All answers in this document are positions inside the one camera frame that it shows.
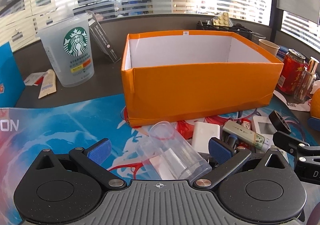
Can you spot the red drink can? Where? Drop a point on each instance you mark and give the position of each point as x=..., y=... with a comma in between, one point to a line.
x=294, y=64

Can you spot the paper cup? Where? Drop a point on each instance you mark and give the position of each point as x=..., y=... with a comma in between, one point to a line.
x=271, y=47

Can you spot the Starbucks plastic cup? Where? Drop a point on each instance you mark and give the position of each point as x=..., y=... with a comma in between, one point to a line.
x=68, y=48

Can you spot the white device with screen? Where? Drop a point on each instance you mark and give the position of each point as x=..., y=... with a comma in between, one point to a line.
x=263, y=126

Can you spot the orange cardboard box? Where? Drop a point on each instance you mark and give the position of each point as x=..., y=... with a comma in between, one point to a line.
x=188, y=74

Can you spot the black leaflet box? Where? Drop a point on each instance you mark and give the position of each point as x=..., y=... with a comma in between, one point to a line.
x=101, y=38

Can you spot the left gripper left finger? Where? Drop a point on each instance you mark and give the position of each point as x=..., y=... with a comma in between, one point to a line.
x=89, y=162

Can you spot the black tape roll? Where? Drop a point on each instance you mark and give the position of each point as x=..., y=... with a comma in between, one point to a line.
x=278, y=122

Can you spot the blue patterned pouch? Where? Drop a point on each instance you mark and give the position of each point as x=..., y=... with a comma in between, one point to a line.
x=282, y=52

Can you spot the white red paper packet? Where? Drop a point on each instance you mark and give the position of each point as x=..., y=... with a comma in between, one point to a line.
x=34, y=79

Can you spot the blue paper bag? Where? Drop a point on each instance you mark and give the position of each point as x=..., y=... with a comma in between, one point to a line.
x=12, y=84

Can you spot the beige cream tube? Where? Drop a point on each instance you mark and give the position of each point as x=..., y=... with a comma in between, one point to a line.
x=48, y=84

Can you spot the green white rectangular tube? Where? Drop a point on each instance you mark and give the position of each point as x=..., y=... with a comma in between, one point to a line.
x=244, y=134

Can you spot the black mesh organizer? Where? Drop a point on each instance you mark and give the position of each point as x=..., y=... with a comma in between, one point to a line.
x=238, y=28

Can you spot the colourful anime desk mat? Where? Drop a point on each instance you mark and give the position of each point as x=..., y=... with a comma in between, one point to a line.
x=40, y=184

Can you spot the white power adapter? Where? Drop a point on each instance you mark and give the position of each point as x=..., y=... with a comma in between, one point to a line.
x=202, y=134

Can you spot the orange fruit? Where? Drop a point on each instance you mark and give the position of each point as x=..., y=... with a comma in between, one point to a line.
x=315, y=105

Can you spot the gold perfume bottle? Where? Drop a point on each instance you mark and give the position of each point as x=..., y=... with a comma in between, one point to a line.
x=307, y=79

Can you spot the yellow building block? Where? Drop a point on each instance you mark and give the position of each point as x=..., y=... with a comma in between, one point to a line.
x=222, y=19

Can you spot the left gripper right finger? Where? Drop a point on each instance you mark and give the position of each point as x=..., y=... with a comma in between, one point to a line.
x=230, y=161

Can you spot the red marker pen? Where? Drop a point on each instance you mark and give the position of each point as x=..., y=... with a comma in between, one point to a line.
x=247, y=124

